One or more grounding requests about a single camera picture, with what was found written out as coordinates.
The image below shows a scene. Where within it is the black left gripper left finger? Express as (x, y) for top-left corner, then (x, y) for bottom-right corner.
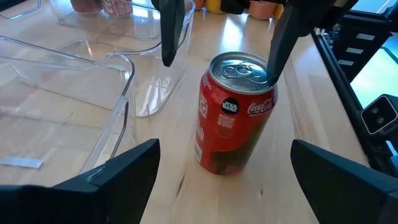
(0, 139), (161, 224)

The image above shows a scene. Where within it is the red Coca-Cola can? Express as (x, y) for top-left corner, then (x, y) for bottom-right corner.
(101, 0), (134, 18)
(194, 51), (279, 177)
(70, 0), (103, 14)

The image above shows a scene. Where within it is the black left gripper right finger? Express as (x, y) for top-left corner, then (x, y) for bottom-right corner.
(290, 139), (398, 224)

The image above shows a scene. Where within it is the black table-level camera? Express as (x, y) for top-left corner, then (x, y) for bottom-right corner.
(360, 94), (398, 136)

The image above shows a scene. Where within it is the clear plastic bin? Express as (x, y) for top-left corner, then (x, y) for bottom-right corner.
(49, 0), (164, 43)
(0, 34), (137, 187)
(0, 0), (197, 118)

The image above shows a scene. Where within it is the black aluminium table frame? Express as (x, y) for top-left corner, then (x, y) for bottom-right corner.
(310, 0), (398, 178)

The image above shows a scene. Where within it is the grey tape strip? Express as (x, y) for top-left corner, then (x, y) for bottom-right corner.
(0, 155), (44, 169)

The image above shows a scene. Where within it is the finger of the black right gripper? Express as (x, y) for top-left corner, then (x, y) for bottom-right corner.
(267, 0), (358, 87)
(151, 0), (187, 68)

